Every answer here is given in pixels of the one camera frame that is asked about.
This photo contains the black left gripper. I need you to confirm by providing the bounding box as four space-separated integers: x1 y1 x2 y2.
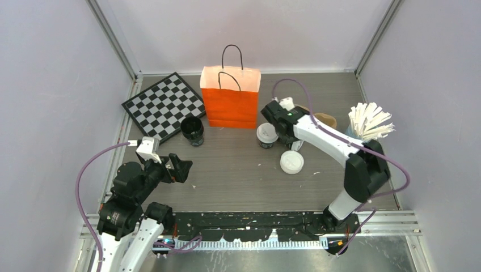
136 151 192 202

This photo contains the white plastic cup lid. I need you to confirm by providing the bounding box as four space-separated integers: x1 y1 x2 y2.
256 122 279 144

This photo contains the dark translucent coffee cup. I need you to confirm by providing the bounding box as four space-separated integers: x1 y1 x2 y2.
258 141 275 149

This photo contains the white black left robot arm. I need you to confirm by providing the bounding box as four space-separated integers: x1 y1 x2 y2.
96 153 193 271

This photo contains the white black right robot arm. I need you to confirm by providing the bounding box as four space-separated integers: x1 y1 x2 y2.
261 100 391 233

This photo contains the black cup stack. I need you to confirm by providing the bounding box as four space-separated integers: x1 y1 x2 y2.
180 116 204 147

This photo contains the cardboard cup carrier tray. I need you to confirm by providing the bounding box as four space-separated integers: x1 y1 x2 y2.
295 104 337 129

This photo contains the white lid stack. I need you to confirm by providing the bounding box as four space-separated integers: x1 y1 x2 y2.
280 150 305 175

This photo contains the orange paper bag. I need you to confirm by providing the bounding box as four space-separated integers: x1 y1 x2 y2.
200 44 261 129

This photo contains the black white chessboard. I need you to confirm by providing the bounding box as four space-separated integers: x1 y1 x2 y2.
122 72 206 143

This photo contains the blue cup holder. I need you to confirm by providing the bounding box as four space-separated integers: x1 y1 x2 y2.
345 125 357 138

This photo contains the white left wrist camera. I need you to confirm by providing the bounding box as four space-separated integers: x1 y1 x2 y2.
128 136 162 164

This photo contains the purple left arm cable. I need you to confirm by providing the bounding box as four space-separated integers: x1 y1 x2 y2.
75 141 204 272

